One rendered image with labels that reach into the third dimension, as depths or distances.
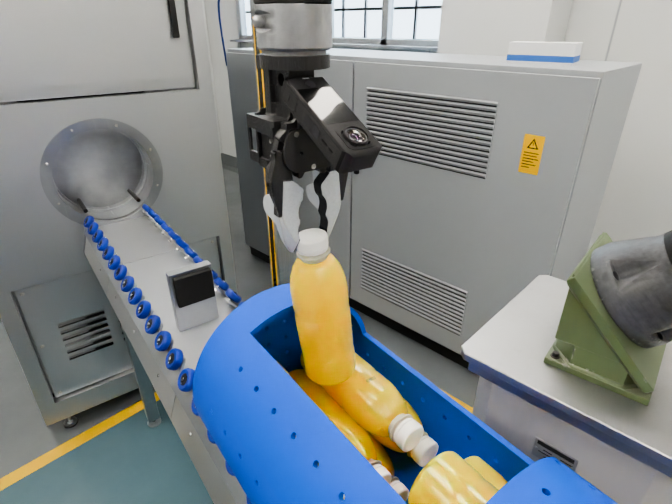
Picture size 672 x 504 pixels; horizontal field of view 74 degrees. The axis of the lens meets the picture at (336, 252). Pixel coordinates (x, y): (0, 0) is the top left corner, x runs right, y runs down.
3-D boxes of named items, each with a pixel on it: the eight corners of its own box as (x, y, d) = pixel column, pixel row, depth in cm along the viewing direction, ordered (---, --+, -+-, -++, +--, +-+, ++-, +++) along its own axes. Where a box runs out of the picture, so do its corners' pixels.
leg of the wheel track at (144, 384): (159, 415, 201) (129, 299, 172) (163, 423, 197) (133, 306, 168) (146, 421, 198) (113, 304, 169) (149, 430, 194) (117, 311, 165)
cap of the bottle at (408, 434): (413, 433, 59) (423, 442, 58) (391, 448, 57) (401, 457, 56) (415, 412, 58) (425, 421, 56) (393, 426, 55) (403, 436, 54)
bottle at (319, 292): (354, 348, 66) (341, 229, 56) (358, 385, 60) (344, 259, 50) (306, 352, 66) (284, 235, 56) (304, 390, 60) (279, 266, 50)
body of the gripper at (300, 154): (303, 154, 56) (299, 49, 50) (345, 171, 50) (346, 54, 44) (248, 165, 52) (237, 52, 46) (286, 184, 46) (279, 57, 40)
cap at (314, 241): (328, 239, 55) (327, 226, 54) (329, 254, 51) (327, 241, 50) (297, 242, 55) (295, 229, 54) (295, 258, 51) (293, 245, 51)
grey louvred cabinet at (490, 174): (296, 234, 374) (288, 46, 308) (558, 349, 242) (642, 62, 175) (243, 255, 339) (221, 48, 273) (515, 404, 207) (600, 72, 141)
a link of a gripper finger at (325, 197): (320, 220, 59) (309, 155, 54) (348, 235, 55) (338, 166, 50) (301, 229, 58) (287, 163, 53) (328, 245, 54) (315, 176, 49)
